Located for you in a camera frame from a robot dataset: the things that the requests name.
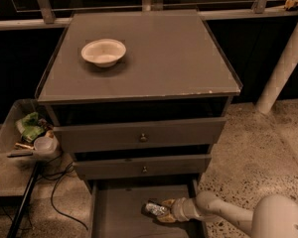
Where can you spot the brass top drawer knob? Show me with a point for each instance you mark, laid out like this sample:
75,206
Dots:
143,138

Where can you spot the white paper bowl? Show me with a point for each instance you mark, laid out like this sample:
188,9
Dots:
104,52

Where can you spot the small yellow object on ledge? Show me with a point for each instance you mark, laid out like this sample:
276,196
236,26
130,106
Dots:
294,3

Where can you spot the grey drawer cabinet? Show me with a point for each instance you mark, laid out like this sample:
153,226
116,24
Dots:
173,69

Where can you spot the grey top drawer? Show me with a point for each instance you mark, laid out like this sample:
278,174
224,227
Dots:
125,136

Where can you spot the clear plastic cup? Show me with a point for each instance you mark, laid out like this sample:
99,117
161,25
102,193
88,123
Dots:
43,144

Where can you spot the clear plastic bin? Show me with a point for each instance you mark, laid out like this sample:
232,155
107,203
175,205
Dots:
13,147

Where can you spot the white diagonal pole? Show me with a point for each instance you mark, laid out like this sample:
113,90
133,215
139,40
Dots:
280,75

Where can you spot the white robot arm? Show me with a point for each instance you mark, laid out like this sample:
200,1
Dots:
274,216

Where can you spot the metal window railing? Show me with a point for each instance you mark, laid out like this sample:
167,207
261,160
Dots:
122,4

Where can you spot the grey middle drawer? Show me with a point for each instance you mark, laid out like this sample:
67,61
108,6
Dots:
132,168

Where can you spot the grey open bottom drawer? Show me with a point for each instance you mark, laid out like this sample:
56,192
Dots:
118,208

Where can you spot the black metal stand leg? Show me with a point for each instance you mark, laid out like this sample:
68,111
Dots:
25,199

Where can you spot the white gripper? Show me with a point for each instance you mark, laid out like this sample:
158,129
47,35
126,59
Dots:
179,209

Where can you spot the brass middle drawer knob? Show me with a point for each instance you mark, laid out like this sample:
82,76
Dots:
144,170

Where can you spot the brass drawer knob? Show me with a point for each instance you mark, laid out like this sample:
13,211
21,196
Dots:
144,170
143,138

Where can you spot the green snack bag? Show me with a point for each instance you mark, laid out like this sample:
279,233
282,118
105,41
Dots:
29,127

